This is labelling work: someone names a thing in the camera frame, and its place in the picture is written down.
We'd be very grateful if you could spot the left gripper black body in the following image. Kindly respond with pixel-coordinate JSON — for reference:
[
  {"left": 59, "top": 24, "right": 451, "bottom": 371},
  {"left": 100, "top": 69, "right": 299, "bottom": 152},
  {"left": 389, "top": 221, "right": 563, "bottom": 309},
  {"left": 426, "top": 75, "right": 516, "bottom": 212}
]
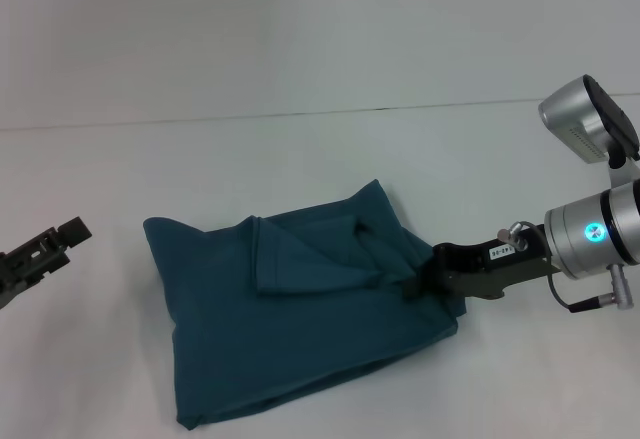
[{"left": 0, "top": 250, "right": 31, "bottom": 311}]

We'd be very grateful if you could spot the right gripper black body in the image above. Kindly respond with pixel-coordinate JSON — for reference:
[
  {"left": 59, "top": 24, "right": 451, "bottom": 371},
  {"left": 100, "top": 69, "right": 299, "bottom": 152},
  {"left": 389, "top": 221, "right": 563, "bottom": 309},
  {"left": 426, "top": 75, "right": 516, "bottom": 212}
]
[{"left": 430, "top": 225, "right": 562, "bottom": 304}]

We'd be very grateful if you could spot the teal T-shirt with FREE print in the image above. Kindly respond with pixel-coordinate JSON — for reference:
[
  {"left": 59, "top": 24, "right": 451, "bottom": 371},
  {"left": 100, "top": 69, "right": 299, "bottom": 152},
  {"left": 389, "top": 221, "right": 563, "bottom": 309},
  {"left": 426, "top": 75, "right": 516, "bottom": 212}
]
[{"left": 141, "top": 176, "right": 460, "bottom": 432}]

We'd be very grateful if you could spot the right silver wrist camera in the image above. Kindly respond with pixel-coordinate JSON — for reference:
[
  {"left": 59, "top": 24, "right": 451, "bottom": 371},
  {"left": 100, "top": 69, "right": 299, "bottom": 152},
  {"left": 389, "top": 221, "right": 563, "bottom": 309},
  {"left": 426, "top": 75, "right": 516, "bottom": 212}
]
[{"left": 537, "top": 74, "right": 640, "bottom": 186}]

